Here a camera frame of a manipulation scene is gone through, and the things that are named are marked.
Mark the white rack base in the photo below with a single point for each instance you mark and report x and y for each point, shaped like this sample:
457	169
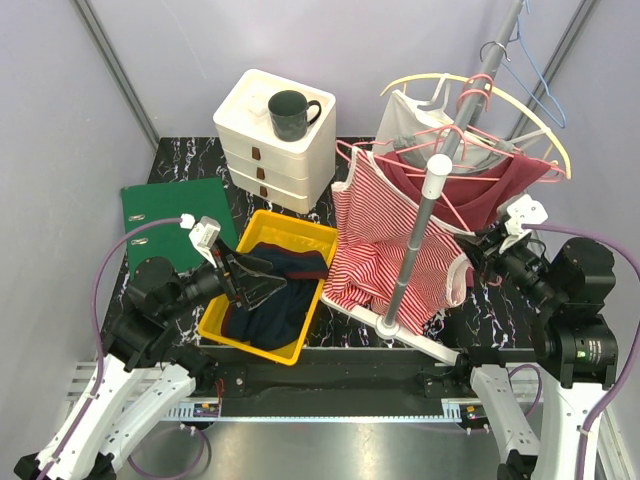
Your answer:
398	333

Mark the navy tank top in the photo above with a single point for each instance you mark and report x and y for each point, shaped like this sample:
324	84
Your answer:
279	320

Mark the cream plastic hanger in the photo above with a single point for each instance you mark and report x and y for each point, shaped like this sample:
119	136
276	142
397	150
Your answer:
492	91

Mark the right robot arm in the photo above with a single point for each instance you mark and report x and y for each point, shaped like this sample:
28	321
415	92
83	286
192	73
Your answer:
574	348

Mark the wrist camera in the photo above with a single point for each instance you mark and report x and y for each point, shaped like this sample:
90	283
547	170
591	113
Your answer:
517	212
202	234

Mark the dark green mug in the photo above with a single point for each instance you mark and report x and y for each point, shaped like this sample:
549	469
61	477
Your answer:
292	114

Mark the yellow plastic tray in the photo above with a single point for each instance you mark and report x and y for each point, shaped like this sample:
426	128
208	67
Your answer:
292	234

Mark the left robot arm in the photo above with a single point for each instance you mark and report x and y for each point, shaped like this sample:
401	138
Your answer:
141	373

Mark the light blue wire hanger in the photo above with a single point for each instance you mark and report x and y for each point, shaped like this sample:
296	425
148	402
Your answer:
549	104

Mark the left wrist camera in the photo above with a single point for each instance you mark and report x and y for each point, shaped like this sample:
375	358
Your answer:
202	234

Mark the white drawer unit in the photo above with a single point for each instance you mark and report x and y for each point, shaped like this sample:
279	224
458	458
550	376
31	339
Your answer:
293	175

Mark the maroon tank top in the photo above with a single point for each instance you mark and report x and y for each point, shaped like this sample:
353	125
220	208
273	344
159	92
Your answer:
473	203

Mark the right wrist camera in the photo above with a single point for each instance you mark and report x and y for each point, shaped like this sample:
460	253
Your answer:
517	212

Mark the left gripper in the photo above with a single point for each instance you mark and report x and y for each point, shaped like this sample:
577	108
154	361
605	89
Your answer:
245	286

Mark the grey clothes rack pole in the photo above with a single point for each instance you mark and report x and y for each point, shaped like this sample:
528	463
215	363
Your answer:
439	166

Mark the green ring binder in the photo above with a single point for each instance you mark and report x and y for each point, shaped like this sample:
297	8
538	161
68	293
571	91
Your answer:
146	203

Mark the red white striped tank top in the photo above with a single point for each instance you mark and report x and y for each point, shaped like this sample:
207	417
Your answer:
374	222

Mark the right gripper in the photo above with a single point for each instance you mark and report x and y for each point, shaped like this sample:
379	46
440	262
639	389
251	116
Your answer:
484	247

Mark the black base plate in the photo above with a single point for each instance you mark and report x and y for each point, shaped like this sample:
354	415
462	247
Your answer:
335	384

